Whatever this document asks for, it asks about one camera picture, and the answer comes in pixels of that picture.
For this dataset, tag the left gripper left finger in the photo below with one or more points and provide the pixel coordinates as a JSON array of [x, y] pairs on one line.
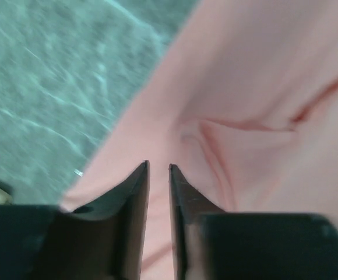
[[99, 240]]

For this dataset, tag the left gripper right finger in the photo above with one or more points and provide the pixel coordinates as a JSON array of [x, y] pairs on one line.
[[210, 243]]

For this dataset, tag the pink t shirt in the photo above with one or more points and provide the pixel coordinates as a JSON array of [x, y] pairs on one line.
[[245, 102]]

